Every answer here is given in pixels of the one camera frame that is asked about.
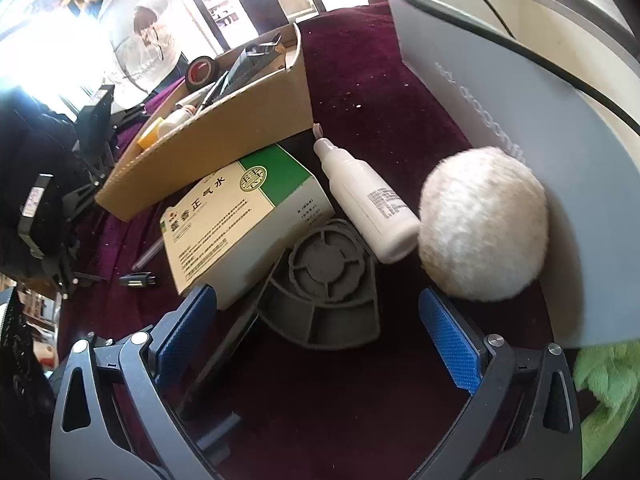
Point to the green white medicine box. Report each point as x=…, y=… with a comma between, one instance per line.
x=240, y=225

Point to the grey patterned shoebox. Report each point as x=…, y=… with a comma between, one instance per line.
x=500, y=95

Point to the grey plastic fan part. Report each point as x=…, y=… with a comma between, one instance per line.
x=325, y=280

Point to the yellow item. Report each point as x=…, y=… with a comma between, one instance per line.
x=149, y=132

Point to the clear pen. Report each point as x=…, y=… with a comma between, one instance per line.
x=149, y=254

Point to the black usb stick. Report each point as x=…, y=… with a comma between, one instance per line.
x=137, y=280

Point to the white fluffy ball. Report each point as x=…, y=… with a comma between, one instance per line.
x=480, y=225

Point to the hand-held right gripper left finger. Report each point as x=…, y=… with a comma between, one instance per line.
x=182, y=332

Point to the brown cardboard box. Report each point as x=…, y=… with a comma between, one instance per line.
x=240, y=120

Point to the green fluffy towel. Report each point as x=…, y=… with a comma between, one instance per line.
x=607, y=385

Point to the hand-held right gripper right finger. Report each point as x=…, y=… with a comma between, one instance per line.
x=450, y=335

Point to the maroon tablecloth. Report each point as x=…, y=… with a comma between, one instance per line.
x=360, y=70

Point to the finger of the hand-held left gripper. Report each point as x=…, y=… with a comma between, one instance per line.
x=75, y=275
x=87, y=189

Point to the black tape roll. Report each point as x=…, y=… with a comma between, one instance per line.
x=200, y=71

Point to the small white bottle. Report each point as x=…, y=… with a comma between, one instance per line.
x=175, y=119

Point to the white spray bottle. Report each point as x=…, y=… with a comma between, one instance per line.
x=370, y=200

